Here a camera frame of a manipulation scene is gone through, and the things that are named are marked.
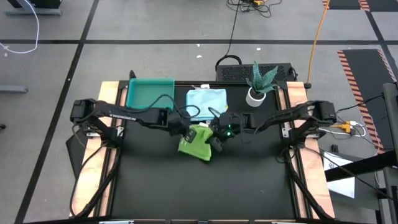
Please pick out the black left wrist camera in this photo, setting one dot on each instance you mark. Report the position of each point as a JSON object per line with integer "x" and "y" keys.
{"x": 163, "y": 117}

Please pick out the large hazard-striped floor mat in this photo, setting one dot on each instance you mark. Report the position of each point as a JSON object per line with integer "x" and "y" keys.
{"x": 363, "y": 77}

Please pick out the black perforated computer case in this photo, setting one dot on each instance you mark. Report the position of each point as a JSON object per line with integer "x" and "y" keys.
{"x": 233, "y": 73}

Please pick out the yellow plug connector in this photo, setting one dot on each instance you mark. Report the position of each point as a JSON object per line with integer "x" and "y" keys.
{"x": 345, "y": 126}

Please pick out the small black block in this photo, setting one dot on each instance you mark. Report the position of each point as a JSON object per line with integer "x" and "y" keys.
{"x": 335, "y": 148}

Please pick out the light blue teal-edged towel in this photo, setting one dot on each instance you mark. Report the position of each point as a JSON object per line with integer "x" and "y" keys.
{"x": 206, "y": 101}

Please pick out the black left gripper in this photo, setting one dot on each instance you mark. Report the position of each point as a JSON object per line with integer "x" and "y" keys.
{"x": 179, "y": 124}

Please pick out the white paper hang tag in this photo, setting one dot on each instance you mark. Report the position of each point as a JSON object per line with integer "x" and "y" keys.
{"x": 204, "y": 86}
{"x": 204, "y": 124}

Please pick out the black camera stand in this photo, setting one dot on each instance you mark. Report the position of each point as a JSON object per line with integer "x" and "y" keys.
{"x": 391, "y": 124}

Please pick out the teal plastic tray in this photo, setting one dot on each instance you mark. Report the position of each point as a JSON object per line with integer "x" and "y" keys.
{"x": 150, "y": 93}

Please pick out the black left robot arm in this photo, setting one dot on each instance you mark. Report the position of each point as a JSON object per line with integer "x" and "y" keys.
{"x": 124, "y": 113}

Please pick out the black table clamp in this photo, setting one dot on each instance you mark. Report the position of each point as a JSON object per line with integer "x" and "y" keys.
{"x": 132, "y": 74}

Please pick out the green plant in white pot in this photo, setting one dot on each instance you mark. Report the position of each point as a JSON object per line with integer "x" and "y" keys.
{"x": 255, "y": 98}

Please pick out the black flat panel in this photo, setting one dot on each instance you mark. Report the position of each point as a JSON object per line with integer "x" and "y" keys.
{"x": 74, "y": 152}

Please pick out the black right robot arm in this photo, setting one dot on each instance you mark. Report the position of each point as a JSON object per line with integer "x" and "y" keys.
{"x": 295, "y": 115}

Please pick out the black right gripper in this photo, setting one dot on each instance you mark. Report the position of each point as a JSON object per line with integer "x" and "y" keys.
{"x": 228, "y": 124}

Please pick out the grey floor bar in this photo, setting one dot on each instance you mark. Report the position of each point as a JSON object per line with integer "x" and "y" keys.
{"x": 12, "y": 89}

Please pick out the wooden side board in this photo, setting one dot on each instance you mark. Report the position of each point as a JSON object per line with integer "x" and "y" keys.
{"x": 297, "y": 91}
{"x": 109, "y": 90}

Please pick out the white paper sheet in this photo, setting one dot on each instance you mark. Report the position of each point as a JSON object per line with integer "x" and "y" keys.
{"x": 342, "y": 186}

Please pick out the grey desk foot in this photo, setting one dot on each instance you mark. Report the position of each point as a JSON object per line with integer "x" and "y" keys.
{"x": 31, "y": 12}

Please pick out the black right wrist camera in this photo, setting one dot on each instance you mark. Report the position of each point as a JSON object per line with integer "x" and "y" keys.
{"x": 249, "y": 121}

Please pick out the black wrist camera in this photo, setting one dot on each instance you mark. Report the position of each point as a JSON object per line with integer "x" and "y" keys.
{"x": 163, "y": 117}
{"x": 249, "y": 121}

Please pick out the green microfiber towel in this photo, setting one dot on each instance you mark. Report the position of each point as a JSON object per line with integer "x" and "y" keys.
{"x": 199, "y": 147}

